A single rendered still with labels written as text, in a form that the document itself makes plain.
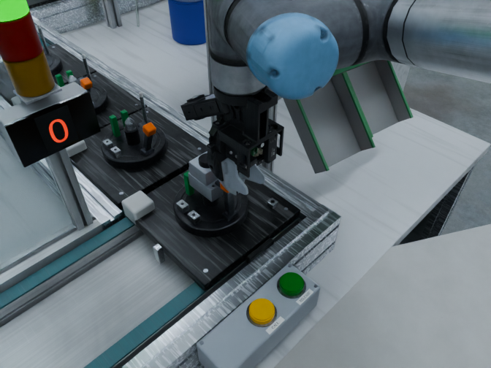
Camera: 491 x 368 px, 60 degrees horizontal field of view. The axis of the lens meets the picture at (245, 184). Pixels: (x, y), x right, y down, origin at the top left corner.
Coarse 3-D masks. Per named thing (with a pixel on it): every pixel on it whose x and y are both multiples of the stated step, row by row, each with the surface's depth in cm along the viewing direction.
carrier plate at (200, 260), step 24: (168, 192) 84; (264, 192) 84; (144, 216) 80; (168, 216) 80; (264, 216) 80; (288, 216) 80; (168, 240) 76; (192, 240) 76; (216, 240) 76; (240, 240) 76; (264, 240) 77; (192, 264) 72; (216, 264) 72
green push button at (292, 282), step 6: (282, 276) 70; (288, 276) 70; (294, 276) 70; (300, 276) 70; (282, 282) 69; (288, 282) 69; (294, 282) 69; (300, 282) 69; (282, 288) 68; (288, 288) 68; (294, 288) 68; (300, 288) 68; (288, 294) 68; (294, 294) 68
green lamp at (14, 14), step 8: (0, 0) 47; (8, 0) 48; (16, 0) 49; (24, 0) 50; (0, 8) 48; (8, 8) 48; (16, 8) 49; (24, 8) 50; (0, 16) 48; (8, 16) 49; (16, 16) 49
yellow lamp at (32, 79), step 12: (36, 60) 53; (12, 72) 53; (24, 72) 53; (36, 72) 54; (48, 72) 56; (12, 84) 56; (24, 84) 54; (36, 84) 55; (48, 84) 56; (24, 96) 56
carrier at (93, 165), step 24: (120, 120) 102; (168, 120) 102; (96, 144) 95; (120, 144) 92; (168, 144) 95; (192, 144) 95; (96, 168) 90; (120, 168) 89; (144, 168) 90; (168, 168) 90; (120, 192) 84; (144, 192) 86
